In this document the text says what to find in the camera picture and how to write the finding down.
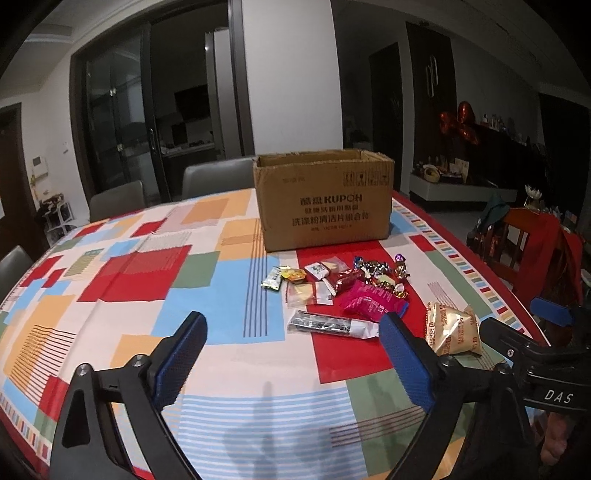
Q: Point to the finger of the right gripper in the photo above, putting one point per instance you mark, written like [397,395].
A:
[551,312]
[507,341]

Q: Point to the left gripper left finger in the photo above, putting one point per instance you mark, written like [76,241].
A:
[87,443]

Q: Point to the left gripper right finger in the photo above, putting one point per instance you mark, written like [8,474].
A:
[499,442]

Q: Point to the beige snack bag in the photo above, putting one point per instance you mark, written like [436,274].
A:
[450,331]

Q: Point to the purple gold candy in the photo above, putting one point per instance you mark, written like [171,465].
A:
[400,267]

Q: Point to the green white candy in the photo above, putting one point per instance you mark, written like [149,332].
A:
[384,281]

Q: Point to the pink snack packet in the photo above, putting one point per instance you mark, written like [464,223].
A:
[364,301]

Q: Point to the red snack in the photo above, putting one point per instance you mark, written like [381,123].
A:
[341,281]

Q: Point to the black silver snack bar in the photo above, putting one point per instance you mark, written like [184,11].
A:
[305,321]

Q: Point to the orange jelly cup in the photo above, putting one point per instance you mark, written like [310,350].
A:
[293,275]

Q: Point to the right hand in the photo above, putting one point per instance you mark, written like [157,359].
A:
[566,442]

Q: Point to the blue gold wrapped candy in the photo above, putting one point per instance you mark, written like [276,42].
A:
[371,268]

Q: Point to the white tv cabinet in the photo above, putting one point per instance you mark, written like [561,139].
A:
[445,192]

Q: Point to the grey chair far left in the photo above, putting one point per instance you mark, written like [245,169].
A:
[12,267]

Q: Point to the white pink pastry packet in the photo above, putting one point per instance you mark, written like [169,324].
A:
[322,269]

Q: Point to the red balloons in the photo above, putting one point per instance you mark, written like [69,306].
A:
[462,122]

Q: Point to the colourful patchwork tablecloth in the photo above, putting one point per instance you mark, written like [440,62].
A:
[261,402]

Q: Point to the clear cracker packet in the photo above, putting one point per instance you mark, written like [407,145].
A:
[306,294]

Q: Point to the dark wooden door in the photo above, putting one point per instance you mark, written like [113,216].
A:
[19,225]

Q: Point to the white shoe rack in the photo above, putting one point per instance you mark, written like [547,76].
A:
[57,218]

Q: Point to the green white snack stick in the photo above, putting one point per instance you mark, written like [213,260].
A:
[275,278]

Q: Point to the brown cardboard box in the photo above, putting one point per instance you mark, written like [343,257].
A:
[311,199]

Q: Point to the grey dining chair left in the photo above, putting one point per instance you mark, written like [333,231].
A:
[117,201]

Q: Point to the grey dining chair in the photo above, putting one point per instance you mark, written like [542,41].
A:
[217,177]
[117,201]

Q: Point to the dark glass sliding door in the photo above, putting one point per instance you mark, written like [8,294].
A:
[158,92]

